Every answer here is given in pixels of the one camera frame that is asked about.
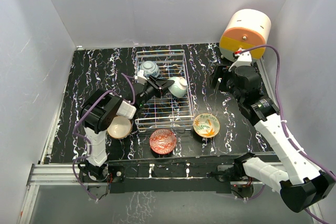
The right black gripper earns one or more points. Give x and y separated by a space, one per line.
220 72

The cream bowl leaf pattern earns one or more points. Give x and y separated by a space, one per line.
206 125

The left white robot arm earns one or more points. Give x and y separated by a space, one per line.
98 112

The pastel round drawer cabinet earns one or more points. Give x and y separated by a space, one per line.
247 28

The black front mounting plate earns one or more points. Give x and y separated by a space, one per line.
177 174

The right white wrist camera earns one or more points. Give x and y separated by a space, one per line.
242 58

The blue white patterned bowl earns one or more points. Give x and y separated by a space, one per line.
150 68

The white bowl brown rim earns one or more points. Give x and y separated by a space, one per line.
119 128

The silver wire dish rack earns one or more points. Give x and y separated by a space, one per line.
158 107

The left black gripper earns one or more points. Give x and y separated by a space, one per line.
160 87

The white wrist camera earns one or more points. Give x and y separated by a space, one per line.
141 77
242 58

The red patterned bowl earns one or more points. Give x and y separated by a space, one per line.
162 141

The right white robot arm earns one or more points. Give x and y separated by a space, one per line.
302 183

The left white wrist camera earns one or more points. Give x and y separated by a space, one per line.
141 77

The pale green bowl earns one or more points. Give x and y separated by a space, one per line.
179 87

